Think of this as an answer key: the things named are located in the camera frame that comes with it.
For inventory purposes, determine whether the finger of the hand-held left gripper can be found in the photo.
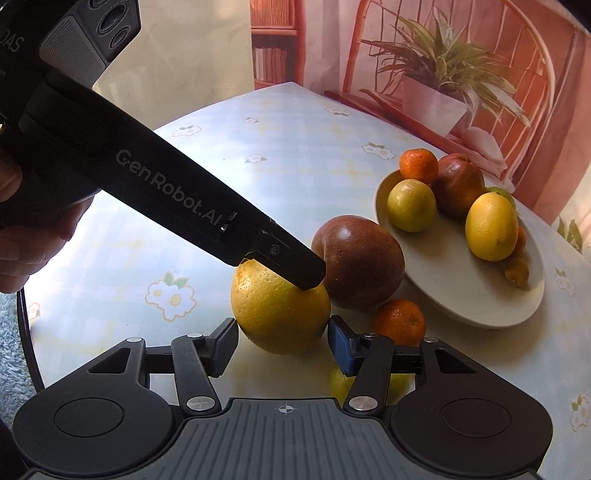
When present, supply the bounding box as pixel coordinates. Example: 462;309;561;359
217;210;327;292

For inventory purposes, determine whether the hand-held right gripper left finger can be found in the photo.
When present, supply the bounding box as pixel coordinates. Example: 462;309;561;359
85;318;239;414

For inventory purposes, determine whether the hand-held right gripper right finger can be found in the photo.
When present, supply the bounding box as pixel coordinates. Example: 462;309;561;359
329;316;479;412

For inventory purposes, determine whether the large yellow lemon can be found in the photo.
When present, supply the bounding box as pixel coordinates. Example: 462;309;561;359
231;258;332;356

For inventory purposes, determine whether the large red apple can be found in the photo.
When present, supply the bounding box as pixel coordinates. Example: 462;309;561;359
311;215;406;311

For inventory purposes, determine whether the round yellow-green lemon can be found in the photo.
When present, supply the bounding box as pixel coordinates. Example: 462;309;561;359
387;179;437;233

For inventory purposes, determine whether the beige oval plate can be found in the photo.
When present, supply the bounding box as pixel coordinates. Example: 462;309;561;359
374;168;546;329

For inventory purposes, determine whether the small brown fruit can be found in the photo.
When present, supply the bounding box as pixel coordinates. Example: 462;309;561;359
504;257;530;289

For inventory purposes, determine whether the person's left hand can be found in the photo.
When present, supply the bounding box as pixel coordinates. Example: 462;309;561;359
0;157;96;294

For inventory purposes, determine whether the grey fluffy rug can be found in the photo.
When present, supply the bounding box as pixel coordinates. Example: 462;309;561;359
0;291;29;418

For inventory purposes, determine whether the printed room wall tapestry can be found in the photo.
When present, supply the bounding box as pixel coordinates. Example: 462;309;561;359
249;0;591;260

